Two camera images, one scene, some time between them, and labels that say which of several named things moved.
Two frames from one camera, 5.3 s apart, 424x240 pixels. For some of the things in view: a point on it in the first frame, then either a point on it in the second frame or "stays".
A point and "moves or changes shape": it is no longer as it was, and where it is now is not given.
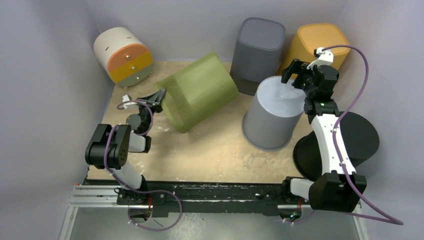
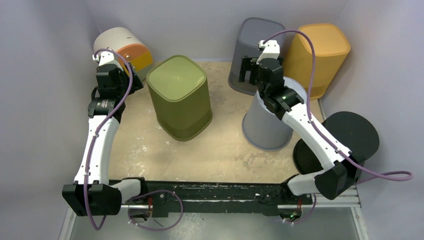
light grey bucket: (274, 113) stays
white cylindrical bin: (127, 62) stays
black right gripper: (303, 75) to (251, 67)
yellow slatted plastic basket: (311, 37) stays
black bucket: (361, 139) stays
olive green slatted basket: (196, 91) moves or changes shape
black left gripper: (155, 99) to (135, 83)
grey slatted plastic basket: (257, 53) stays
